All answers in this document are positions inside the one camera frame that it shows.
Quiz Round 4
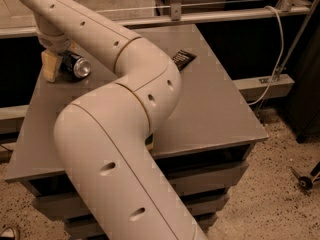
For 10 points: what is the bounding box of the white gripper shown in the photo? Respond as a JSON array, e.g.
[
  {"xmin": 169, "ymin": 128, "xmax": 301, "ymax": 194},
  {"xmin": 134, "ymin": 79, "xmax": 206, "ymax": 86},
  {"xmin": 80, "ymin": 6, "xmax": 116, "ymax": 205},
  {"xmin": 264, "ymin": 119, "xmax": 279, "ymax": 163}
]
[{"xmin": 34, "ymin": 13, "xmax": 71, "ymax": 83}]

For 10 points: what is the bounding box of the green yellow sponge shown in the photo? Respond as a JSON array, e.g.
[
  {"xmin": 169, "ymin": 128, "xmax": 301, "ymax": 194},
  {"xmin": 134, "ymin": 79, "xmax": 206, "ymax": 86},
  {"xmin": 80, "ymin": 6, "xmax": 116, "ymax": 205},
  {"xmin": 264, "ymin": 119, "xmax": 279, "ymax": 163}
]
[{"xmin": 145, "ymin": 135, "xmax": 154, "ymax": 150}]

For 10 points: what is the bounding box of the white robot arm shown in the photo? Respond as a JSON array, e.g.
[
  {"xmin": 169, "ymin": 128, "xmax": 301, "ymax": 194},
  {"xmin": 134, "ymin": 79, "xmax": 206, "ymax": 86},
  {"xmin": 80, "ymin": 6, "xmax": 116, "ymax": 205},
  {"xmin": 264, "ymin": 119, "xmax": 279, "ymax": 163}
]
[{"xmin": 20, "ymin": 0, "xmax": 207, "ymax": 240}]

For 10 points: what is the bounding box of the black snack packet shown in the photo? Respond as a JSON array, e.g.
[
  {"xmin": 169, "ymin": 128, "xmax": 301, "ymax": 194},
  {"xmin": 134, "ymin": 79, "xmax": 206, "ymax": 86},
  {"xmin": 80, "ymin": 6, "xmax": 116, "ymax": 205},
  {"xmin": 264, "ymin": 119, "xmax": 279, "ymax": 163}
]
[{"xmin": 172, "ymin": 50, "xmax": 197, "ymax": 71}]

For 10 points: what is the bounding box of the metal railing frame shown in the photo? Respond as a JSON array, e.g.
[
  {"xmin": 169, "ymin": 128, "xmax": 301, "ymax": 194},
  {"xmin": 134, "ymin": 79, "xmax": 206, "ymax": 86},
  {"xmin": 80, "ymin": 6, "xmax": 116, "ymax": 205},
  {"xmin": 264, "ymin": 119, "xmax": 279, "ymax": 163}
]
[{"xmin": 0, "ymin": 0, "xmax": 320, "ymax": 40}]

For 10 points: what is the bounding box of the blue pepsi can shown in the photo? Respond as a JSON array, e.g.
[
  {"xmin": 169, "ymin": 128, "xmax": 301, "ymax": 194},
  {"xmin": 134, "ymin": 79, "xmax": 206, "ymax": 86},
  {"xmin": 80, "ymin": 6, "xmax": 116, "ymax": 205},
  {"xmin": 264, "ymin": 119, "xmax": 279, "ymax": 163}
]
[{"xmin": 61, "ymin": 51, "xmax": 91, "ymax": 79}]

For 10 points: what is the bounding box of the grey drawer cabinet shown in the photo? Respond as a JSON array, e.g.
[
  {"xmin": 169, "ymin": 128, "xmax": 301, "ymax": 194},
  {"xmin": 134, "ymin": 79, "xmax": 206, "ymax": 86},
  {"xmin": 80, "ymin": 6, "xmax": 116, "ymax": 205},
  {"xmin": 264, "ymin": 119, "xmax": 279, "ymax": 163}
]
[{"xmin": 5, "ymin": 25, "xmax": 267, "ymax": 240}]

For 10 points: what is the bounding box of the shoe tip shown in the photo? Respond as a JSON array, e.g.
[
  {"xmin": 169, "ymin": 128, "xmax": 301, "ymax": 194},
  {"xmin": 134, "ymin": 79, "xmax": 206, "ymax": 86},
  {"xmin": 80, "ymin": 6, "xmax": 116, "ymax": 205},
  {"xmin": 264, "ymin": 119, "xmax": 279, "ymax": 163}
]
[{"xmin": 0, "ymin": 227, "xmax": 20, "ymax": 240}]

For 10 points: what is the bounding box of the black caster wheel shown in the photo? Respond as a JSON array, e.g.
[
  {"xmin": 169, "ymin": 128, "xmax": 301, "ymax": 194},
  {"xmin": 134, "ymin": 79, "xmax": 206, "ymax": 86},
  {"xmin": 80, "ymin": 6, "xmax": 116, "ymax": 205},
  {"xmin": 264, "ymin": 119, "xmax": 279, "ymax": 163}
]
[{"xmin": 291, "ymin": 161, "xmax": 320, "ymax": 190}]

